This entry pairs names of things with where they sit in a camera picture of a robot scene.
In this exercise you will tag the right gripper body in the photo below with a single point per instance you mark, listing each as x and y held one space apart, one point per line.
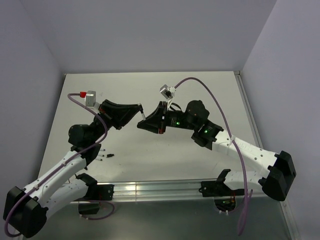
172 118

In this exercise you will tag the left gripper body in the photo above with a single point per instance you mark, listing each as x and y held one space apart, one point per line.
112 117

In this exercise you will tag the white pen black tip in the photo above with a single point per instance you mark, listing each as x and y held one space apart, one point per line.
143 116

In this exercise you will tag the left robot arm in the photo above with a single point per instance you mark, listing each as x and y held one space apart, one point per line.
27 209

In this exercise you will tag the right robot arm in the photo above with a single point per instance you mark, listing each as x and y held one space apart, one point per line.
272 173

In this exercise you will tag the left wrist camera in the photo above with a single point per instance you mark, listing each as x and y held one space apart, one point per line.
90 99

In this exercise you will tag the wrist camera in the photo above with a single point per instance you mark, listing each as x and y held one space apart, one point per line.
90 99
168 92

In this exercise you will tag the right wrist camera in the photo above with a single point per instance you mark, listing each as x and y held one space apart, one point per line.
168 92

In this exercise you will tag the aluminium side rail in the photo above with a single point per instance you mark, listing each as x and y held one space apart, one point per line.
247 105

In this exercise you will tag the aluminium front rail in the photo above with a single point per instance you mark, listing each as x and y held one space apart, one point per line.
136 191

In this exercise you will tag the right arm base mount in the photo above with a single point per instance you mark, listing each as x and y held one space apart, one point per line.
225 204

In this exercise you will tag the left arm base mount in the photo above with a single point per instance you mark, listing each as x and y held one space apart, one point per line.
96 203

